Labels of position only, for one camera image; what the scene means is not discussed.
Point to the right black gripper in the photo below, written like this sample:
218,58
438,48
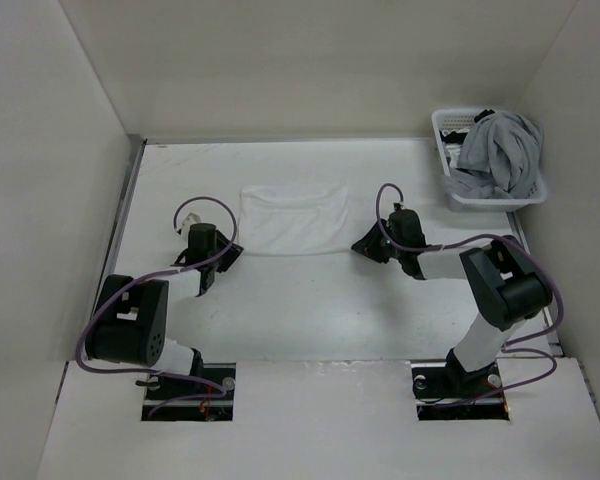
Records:
368,245

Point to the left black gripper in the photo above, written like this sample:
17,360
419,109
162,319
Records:
231,254

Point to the white tank top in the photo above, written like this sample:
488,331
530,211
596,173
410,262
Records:
295,220

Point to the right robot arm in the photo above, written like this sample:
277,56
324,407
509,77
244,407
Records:
507,288

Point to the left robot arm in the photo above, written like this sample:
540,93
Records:
129,326

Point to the black tank top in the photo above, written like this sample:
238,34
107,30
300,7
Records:
458,136

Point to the grey tank top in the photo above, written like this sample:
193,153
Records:
499,159

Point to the white plastic laundry basket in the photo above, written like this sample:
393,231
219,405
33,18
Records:
445,121

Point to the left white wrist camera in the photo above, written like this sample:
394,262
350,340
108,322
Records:
186,223

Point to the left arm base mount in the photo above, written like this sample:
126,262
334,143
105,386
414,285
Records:
172,400

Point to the right metal table rail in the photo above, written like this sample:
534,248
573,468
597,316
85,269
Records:
549,342

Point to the metal table rail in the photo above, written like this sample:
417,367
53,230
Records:
137,147
549,342

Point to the left metal table rail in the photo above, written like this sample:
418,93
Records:
137,147

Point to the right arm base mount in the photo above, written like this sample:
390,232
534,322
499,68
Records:
439,399

